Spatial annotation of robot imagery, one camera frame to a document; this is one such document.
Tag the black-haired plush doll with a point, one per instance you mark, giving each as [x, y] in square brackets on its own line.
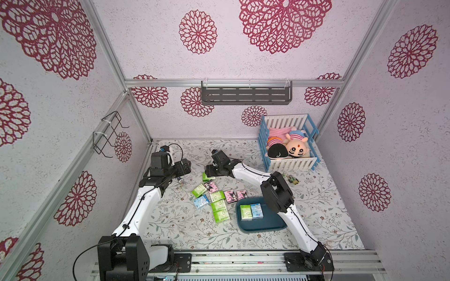
[296, 147]

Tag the black wire wall rack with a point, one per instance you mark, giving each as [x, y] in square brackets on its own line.
[102, 138]

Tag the pink kuromi pack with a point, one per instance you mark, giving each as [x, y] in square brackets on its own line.
[211, 187]
[230, 196]
[241, 194]

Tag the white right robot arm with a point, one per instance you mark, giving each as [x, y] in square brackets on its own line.
[279, 199]

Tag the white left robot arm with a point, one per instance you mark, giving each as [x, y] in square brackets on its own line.
[123, 256]

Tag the pink plush doll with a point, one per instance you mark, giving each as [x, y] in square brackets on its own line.
[278, 135]

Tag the blue white toy crib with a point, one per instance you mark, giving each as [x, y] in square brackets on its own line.
[301, 122]

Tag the blue tissue pack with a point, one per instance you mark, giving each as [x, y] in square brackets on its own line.
[256, 211]
[201, 201]

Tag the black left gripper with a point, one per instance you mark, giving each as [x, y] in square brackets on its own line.
[180, 171]

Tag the grey wall shelf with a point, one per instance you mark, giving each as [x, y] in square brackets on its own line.
[249, 95]

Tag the green tissue pack bottom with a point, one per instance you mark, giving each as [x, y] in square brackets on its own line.
[221, 216]

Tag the blue tissue pack top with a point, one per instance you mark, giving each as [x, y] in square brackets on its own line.
[256, 211]

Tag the green tissue pack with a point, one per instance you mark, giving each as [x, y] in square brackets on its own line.
[219, 205]
[217, 196]
[221, 216]
[246, 212]
[206, 178]
[199, 190]

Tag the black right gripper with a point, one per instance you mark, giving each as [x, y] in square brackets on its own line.
[212, 169]

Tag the small figurine keychain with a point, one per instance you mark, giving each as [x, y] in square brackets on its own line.
[293, 180]

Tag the green tissue pack top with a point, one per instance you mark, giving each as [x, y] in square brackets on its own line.
[206, 178]

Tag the blue tissue pack left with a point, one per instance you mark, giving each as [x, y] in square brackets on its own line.
[201, 201]

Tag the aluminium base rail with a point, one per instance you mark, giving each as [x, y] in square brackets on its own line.
[277, 265]

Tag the dark teal storage box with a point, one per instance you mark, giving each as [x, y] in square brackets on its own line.
[269, 222]

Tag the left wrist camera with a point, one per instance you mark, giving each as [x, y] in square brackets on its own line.
[165, 148]

